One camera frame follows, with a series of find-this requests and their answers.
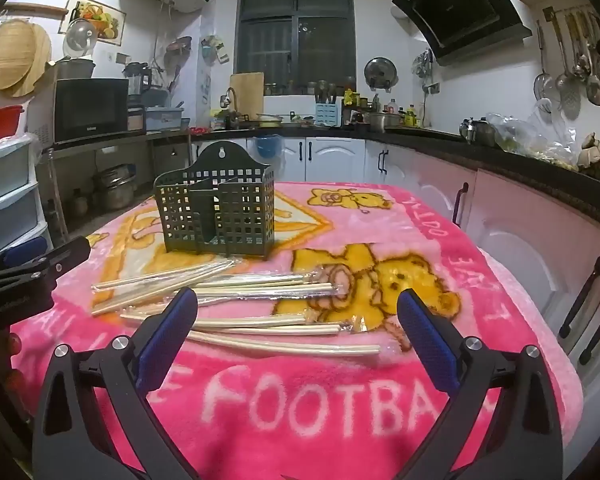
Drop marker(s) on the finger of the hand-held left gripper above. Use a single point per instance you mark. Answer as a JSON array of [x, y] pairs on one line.
[[72, 251], [25, 251]]

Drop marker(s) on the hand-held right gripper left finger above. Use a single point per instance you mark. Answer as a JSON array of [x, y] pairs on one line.
[[170, 330]]

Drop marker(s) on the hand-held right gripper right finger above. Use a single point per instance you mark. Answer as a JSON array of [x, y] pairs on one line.
[[430, 345]]

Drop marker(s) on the set of wooden chopsticks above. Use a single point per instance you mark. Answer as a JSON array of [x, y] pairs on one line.
[[280, 287]]

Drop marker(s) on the green plastic utensil holder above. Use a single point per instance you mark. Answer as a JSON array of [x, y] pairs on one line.
[[240, 220]]

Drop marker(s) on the row of hanging kitchen utensils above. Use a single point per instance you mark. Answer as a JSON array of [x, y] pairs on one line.
[[570, 70]]

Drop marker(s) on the plastic drawer unit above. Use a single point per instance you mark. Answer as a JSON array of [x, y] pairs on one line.
[[10, 195]]

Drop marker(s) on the stack of steel pots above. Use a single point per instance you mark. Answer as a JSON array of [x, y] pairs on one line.
[[114, 187]]

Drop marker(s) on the pink printed blanket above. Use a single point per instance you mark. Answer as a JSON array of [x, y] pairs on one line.
[[330, 410]]

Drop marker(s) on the kitchen shelf rack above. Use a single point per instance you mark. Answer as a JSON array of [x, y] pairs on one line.
[[155, 160]]

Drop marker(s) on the red plastic basin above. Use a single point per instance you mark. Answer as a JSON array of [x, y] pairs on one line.
[[0, 125]]

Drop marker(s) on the black microwave oven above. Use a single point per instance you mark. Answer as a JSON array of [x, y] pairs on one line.
[[90, 110]]

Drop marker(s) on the pink base cabinets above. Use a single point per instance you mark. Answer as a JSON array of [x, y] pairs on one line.
[[530, 240]]

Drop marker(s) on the blue-grey plastic box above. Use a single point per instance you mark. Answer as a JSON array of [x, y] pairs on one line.
[[164, 119]]

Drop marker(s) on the small red bag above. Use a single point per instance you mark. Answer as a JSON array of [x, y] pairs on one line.
[[200, 131]]

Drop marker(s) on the grey pot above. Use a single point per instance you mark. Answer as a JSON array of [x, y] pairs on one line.
[[75, 69]]

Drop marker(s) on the blender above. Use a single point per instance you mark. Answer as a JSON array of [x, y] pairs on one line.
[[137, 80]]

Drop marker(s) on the round wooden board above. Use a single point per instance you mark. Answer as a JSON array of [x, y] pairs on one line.
[[42, 60]]

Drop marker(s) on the round woven bamboo tray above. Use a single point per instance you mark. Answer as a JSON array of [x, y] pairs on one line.
[[5, 55]]

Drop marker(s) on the black kitchen countertop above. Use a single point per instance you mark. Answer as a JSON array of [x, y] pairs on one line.
[[430, 142]]

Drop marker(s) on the blue hanging bin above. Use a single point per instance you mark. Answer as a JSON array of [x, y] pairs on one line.
[[268, 146]]

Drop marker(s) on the white base cabinets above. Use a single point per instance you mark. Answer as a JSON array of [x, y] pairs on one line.
[[330, 160]]

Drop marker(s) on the glass pot lid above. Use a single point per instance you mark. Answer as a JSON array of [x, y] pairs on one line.
[[80, 37]]

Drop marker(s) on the small steel kettle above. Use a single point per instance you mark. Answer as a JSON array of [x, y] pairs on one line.
[[466, 130]]

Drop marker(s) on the sink faucet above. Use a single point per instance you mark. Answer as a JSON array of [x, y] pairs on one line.
[[230, 97]]

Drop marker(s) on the hanging frying pan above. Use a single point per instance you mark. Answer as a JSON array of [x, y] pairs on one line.
[[179, 50]]

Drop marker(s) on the steel cooking pot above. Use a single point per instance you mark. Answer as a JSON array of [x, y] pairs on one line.
[[384, 121]]

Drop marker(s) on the cluster of condiment bottles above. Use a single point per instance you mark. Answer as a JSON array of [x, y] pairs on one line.
[[410, 116]]

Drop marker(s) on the stacked dishes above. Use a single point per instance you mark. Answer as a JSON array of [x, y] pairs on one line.
[[269, 120]]

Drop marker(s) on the clear plastic bags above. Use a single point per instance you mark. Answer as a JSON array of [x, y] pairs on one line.
[[530, 135]]

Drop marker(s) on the wooden cutting board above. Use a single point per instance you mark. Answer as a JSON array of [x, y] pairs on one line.
[[247, 92]]

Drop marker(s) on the ginger roots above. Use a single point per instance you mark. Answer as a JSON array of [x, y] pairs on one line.
[[595, 155]]

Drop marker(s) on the light blue knife block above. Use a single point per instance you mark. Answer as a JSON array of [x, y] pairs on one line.
[[325, 114]]

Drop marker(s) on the steel pot lid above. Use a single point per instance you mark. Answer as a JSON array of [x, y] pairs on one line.
[[380, 72]]

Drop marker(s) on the row of glass jars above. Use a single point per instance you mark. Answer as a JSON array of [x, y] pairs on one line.
[[310, 87]]

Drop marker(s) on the hanging small kitchen tools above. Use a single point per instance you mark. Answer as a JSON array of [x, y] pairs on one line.
[[422, 65]]

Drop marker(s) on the dark kitchen window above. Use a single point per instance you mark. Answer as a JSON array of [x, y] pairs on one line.
[[295, 35]]

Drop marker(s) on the black range hood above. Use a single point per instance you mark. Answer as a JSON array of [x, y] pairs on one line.
[[460, 5]]

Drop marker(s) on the fruit wall poster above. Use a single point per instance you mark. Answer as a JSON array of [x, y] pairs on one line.
[[97, 15]]

